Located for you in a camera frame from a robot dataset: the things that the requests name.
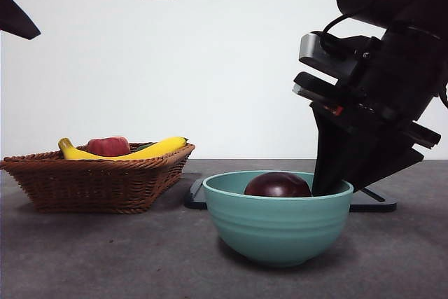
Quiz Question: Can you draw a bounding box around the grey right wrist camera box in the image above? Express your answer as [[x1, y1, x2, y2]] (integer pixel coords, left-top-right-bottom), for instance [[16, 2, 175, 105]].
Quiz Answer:
[[298, 32, 382, 81]]

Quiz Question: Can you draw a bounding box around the black rectangular tray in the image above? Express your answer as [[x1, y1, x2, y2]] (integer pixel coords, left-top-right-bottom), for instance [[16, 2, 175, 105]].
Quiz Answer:
[[183, 178, 398, 213]]

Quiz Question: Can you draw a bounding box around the dark purple plum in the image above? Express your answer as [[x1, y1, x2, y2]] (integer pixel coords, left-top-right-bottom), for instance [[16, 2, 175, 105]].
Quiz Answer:
[[244, 172, 313, 198]]

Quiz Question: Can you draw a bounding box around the brown wicker basket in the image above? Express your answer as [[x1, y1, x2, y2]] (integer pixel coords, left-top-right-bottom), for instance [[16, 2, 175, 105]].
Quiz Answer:
[[0, 142, 196, 215]]

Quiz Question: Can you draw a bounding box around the red apple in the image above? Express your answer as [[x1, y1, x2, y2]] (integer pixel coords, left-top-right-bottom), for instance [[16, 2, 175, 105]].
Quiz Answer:
[[86, 136, 131, 157]]

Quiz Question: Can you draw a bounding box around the teal ribbed bowl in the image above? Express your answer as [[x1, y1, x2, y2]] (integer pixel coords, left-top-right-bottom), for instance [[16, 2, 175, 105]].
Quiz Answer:
[[202, 169, 354, 267]]

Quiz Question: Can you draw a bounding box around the yellow banana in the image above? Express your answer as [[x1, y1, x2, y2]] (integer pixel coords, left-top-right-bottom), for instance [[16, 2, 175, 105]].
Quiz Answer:
[[57, 136, 189, 162]]

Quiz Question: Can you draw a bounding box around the black right camera cable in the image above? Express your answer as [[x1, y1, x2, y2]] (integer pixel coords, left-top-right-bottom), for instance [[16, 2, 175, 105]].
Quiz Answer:
[[321, 13, 356, 50]]

